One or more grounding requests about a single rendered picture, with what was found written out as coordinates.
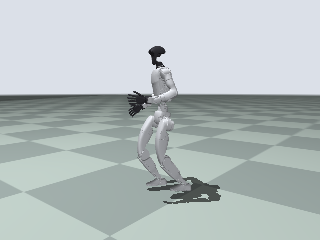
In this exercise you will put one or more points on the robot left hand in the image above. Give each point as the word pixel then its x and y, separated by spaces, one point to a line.
pixel 140 99

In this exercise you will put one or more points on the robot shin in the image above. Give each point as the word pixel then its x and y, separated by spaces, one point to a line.
pixel 171 169
pixel 150 165

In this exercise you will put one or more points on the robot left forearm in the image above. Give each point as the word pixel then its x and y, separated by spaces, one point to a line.
pixel 162 98

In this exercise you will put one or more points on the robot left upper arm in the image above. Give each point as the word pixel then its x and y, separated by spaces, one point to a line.
pixel 166 74

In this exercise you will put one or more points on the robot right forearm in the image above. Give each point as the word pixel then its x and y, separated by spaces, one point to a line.
pixel 147 105

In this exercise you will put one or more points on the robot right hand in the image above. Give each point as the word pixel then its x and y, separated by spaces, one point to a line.
pixel 136 109

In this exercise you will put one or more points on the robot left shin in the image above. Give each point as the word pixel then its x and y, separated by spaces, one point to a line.
pixel 171 169

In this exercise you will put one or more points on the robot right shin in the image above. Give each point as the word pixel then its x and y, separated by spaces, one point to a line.
pixel 150 165

